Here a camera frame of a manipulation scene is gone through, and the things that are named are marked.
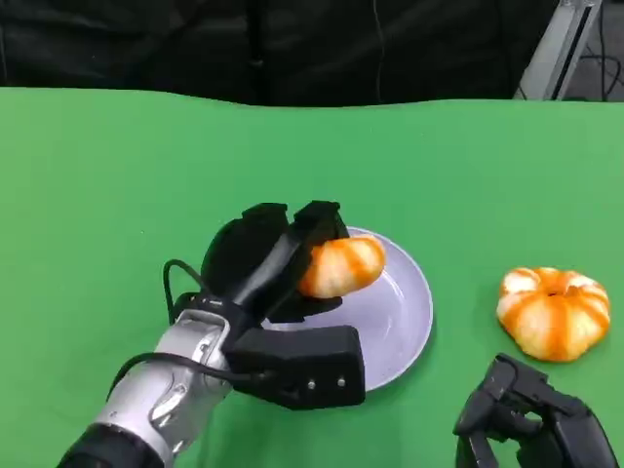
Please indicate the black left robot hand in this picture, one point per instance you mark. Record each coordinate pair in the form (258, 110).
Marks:
(244, 263)

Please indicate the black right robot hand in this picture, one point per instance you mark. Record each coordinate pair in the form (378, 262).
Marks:
(556, 424)

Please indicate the orange and white bread roll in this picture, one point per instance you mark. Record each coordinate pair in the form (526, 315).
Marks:
(341, 268)
(551, 322)

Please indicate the lilac plate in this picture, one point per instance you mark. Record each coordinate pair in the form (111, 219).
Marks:
(390, 317)

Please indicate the green table cloth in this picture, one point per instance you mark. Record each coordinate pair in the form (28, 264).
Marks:
(97, 195)

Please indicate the black backdrop curtain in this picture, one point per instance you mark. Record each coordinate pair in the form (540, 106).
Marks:
(244, 49)

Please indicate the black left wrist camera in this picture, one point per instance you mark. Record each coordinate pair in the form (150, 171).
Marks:
(302, 361)

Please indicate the aluminium frame post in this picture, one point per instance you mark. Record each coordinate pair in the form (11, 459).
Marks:
(560, 49)

